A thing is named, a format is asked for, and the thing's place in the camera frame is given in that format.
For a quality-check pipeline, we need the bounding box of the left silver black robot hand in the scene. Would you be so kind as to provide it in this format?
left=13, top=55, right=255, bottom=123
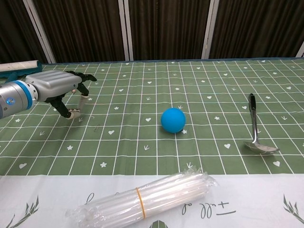
left=25, top=70, right=97, bottom=120

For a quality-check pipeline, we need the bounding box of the teal lint roller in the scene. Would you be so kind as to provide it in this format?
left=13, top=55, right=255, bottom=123
left=0, top=60, right=43, bottom=83

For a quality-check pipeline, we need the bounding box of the blue ball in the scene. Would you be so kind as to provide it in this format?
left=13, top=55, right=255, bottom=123
left=161, top=107, right=186, bottom=133

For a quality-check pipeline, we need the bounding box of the green grid tablecloth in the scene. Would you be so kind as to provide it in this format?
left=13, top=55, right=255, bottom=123
left=0, top=57, right=304, bottom=228

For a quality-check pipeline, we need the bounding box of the bundle of clear straws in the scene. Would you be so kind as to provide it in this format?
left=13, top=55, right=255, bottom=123
left=66, top=167, right=219, bottom=228

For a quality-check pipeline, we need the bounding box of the yellow rubber band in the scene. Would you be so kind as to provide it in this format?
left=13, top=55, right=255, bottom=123
left=135, top=187, right=147, bottom=219

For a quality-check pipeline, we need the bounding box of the steel ladle black handle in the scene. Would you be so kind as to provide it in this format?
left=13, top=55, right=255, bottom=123
left=243, top=93, right=279, bottom=155

